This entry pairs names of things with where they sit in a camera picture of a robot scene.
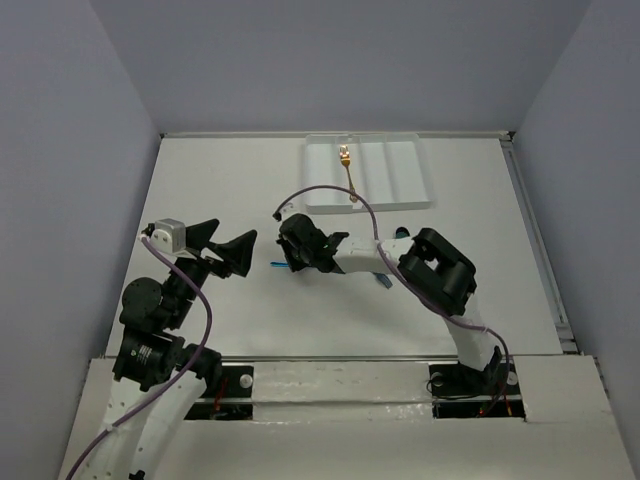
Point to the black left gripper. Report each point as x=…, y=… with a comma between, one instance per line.
x=209, y=257

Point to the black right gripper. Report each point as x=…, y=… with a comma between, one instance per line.
x=294, y=264

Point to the ornate gold fork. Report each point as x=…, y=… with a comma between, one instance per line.
x=345, y=161

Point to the purple metal spoon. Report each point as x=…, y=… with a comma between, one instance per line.
x=401, y=232

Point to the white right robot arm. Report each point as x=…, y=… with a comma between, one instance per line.
x=433, y=268

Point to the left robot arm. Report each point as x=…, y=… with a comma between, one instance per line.
x=163, y=364

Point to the white plastic cutlery tray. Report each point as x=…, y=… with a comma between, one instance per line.
x=389, y=170

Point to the white front platform board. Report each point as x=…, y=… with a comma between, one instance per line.
x=374, y=420

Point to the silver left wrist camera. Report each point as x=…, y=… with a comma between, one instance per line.
x=167, y=236

